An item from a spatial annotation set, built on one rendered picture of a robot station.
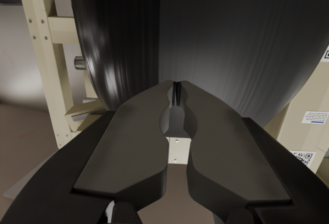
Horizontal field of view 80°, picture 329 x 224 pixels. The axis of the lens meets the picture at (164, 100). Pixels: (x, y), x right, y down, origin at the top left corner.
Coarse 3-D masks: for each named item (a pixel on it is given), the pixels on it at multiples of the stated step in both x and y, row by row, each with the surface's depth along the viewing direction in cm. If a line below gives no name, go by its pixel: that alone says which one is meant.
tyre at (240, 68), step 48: (96, 0) 18; (144, 0) 17; (192, 0) 17; (240, 0) 17; (288, 0) 16; (96, 48) 20; (144, 48) 19; (192, 48) 19; (240, 48) 19; (288, 48) 18; (240, 96) 22; (288, 96) 23
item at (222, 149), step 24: (192, 96) 10; (192, 120) 9; (216, 120) 9; (240, 120) 9; (192, 144) 7; (216, 144) 7; (240, 144) 7; (192, 168) 7; (216, 168) 6; (240, 168) 6; (264, 168) 6; (192, 192) 7; (216, 192) 6; (240, 192) 6; (264, 192) 6; (216, 216) 8
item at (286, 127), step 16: (320, 64) 38; (320, 80) 40; (304, 96) 41; (320, 96) 41; (288, 112) 43; (304, 112) 43; (272, 128) 48; (288, 128) 45; (304, 128) 44; (320, 128) 44; (288, 144) 47; (304, 144) 46; (320, 144) 46; (320, 160) 48
